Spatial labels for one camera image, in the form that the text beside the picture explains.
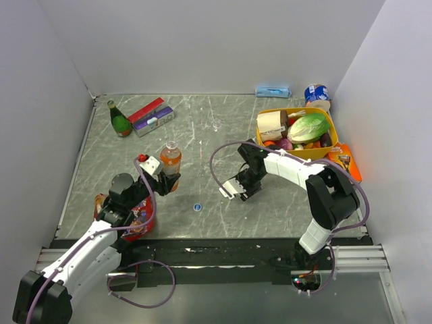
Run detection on blue tissue pack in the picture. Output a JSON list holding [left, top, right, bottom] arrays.
[[254, 86, 292, 99]]

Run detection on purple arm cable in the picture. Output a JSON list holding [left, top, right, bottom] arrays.
[[25, 157, 159, 324], [209, 140, 371, 234]]

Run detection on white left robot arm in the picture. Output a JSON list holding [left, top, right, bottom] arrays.
[[12, 171, 180, 323]]

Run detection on red flat box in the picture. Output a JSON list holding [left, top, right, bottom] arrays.
[[128, 97, 167, 124]]

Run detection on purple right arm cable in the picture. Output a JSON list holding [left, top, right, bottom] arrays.
[[209, 140, 371, 234]]

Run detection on purple eggplant toy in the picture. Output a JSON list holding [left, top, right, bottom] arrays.
[[319, 132, 333, 148]]

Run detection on green cabbage toy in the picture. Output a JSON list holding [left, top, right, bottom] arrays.
[[287, 113, 330, 144]]

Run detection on orange tea bottle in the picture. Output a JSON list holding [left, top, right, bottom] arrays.
[[159, 140, 182, 176]]

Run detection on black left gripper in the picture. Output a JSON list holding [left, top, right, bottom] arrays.
[[126, 166, 180, 209]]

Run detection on orange razor package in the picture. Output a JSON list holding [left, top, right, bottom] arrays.
[[326, 142, 362, 182]]

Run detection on blue white can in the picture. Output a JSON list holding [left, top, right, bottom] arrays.
[[304, 84, 331, 111]]

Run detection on red snack bag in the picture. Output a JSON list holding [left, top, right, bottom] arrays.
[[93, 193, 156, 242]]

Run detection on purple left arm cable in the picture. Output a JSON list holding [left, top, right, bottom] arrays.
[[25, 157, 159, 324]]

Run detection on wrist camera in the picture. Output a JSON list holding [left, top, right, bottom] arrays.
[[138, 154, 163, 176], [219, 178, 246, 200]]

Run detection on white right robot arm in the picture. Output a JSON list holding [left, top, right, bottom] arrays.
[[224, 140, 360, 269]]

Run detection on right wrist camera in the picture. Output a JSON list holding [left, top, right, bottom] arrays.
[[219, 178, 246, 200]]

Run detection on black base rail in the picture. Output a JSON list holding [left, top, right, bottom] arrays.
[[53, 238, 356, 293]]

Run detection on green glass bottle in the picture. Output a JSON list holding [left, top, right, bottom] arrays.
[[107, 100, 132, 137]]

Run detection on yellow plastic basket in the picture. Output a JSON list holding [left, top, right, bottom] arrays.
[[256, 107, 338, 160]]

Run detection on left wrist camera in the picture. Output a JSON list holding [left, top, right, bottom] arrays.
[[138, 154, 163, 176]]

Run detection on purple silver box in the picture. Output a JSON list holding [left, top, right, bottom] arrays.
[[133, 107, 175, 137]]

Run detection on blue bottle cap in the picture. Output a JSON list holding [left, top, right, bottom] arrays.
[[193, 203, 202, 211]]

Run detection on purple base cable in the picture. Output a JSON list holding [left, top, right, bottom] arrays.
[[107, 259, 176, 308]]

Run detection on beige paper roll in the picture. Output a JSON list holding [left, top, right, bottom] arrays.
[[256, 110, 288, 142]]

